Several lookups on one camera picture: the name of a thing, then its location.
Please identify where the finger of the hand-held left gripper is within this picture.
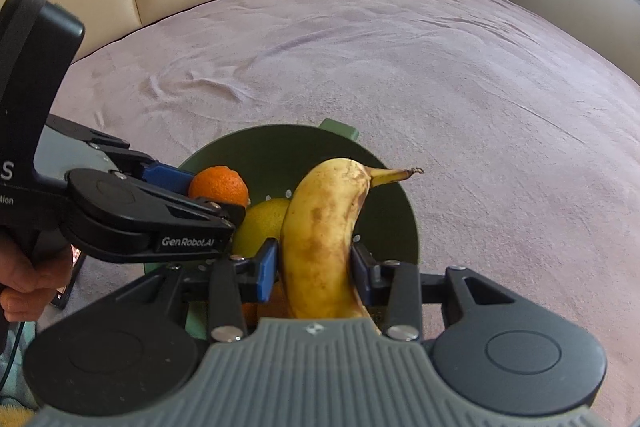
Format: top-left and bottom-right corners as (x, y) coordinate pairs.
(47, 114), (197, 198)
(142, 182), (247, 264)

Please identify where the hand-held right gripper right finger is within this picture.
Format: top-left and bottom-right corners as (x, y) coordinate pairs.
(350, 241), (516, 342)

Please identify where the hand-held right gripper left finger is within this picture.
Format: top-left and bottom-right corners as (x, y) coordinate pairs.
(107, 238), (280, 343)

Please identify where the yellow-green lemon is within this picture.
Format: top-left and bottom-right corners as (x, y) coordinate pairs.
(231, 198), (292, 260)

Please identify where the spotted yellow banana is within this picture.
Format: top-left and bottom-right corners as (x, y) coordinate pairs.
(279, 158), (426, 338)

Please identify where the green colander bowl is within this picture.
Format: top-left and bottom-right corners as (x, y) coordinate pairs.
(142, 118), (420, 343)

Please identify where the person's left hand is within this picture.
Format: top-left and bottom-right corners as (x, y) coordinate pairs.
(0, 227), (74, 323)

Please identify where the smartphone with lit screen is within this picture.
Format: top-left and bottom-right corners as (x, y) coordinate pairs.
(50, 247), (88, 310)

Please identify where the pink bed blanket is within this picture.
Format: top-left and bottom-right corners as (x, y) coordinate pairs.
(37, 0), (640, 427)

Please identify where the teal striped cloth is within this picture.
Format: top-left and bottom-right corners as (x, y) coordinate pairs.
(0, 322), (38, 408)

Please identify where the yellow fuzzy cloth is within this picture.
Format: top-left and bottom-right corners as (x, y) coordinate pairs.
(0, 402), (36, 427)

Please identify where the thin dark cable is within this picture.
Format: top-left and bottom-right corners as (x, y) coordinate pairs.
(0, 322), (26, 393)

